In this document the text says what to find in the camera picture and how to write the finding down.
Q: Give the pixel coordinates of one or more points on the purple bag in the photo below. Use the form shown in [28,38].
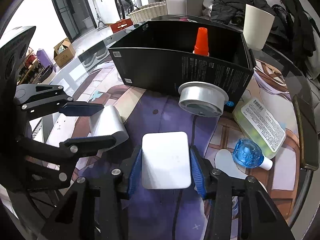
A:
[43,58]

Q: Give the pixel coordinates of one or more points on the blue glass bottle white cap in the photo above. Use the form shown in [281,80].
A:
[249,155]

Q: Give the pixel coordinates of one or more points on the white rectangular box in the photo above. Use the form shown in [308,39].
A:
[165,161]

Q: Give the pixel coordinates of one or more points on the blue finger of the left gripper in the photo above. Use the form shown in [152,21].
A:
[88,145]
[79,108]

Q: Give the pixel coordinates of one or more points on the silver round tin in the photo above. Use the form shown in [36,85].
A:
[202,99]

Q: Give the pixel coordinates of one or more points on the black cardboard box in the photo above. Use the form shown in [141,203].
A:
[158,56]

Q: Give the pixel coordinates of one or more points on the white rounded device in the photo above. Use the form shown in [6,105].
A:
[108,122]

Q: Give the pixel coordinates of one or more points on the wicker laundry basket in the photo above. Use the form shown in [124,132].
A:
[147,12]

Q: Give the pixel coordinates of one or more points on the brown cardboard box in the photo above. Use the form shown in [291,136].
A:
[63,52]

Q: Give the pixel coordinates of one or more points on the cream tumbler cup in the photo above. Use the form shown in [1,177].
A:
[257,26]

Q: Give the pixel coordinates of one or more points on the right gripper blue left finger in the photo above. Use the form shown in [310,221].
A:
[134,176]

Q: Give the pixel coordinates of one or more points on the glue bottle orange cap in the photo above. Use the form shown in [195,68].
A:
[201,45]

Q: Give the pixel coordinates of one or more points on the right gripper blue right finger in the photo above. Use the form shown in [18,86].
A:
[199,171]

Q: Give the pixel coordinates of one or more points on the pile of black clothes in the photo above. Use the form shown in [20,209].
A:
[285,25]

